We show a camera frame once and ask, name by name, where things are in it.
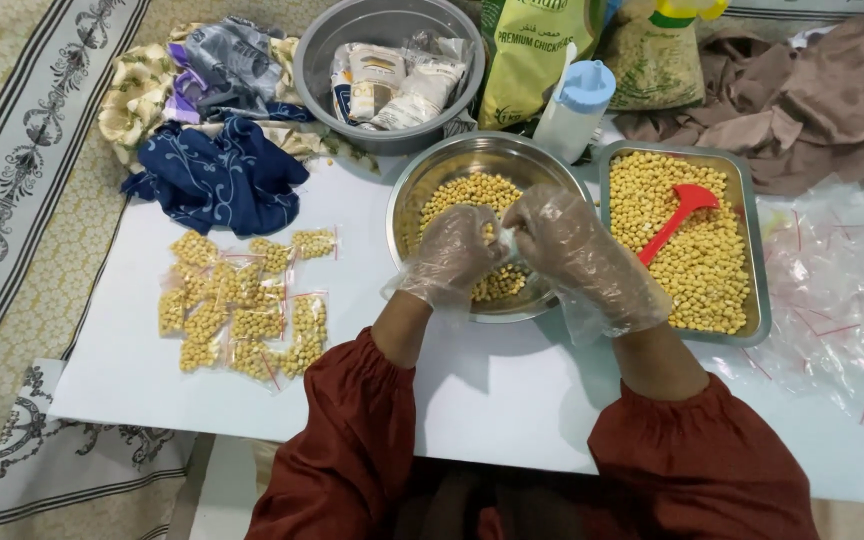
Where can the person's left hand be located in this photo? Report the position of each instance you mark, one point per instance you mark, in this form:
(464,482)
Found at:
(447,259)

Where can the person's right hand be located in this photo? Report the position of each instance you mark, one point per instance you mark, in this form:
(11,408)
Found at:
(582,255)

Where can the person's left fingers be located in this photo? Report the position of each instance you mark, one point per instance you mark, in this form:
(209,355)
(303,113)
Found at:
(488,232)

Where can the person's right fingers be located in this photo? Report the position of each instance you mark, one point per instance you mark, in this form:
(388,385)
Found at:
(529,217)

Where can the small clear zip bag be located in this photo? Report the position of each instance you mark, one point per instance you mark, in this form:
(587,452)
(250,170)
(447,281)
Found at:
(508,244)

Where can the chickpeas in round bowl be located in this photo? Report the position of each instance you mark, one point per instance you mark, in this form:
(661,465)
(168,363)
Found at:
(469,195)

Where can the round steel bowl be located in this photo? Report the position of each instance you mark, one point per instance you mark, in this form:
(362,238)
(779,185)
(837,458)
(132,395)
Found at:
(432,180)

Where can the white bottle with blue cap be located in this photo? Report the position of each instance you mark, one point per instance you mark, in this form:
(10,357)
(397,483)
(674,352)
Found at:
(574,112)

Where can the red plastic scoop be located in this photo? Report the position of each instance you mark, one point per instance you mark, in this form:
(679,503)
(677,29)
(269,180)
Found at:
(683,206)

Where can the yellow-green chickpea package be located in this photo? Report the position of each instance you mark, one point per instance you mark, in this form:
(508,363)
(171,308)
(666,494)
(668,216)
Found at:
(526,60)

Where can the white packets in basin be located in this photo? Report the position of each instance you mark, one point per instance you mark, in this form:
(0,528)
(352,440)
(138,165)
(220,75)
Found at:
(394,86)

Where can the chickpeas in rectangular tray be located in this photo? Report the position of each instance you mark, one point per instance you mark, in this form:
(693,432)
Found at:
(702,262)

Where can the clear chickpea package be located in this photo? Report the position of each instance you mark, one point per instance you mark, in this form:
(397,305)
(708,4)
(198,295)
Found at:
(653,64)

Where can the rectangular steel tray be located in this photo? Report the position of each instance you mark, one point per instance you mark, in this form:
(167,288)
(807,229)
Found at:
(754,247)

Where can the grey metal basin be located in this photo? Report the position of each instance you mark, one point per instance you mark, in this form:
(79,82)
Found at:
(327,67)

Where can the pile of filled chickpea bags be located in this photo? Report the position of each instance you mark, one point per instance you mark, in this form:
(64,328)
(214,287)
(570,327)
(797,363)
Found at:
(244,307)

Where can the navy blue patterned cloth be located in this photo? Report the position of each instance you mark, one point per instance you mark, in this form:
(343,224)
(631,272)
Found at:
(222,176)

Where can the brown cloth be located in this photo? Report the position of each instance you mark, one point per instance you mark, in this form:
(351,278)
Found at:
(807,105)

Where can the grey and purple cloth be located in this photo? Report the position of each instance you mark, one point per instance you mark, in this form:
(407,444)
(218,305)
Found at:
(233,67)

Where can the pile of empty zip bags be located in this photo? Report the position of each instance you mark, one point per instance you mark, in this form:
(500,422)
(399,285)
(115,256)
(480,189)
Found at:
(837,292)

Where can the white board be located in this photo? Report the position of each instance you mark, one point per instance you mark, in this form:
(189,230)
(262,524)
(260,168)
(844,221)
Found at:
(214,405)

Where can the cream floral cloth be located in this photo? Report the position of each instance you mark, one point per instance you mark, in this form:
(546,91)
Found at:
(132,97)

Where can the patterned rug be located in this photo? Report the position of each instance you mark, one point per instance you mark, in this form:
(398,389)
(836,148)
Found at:
(34,225)

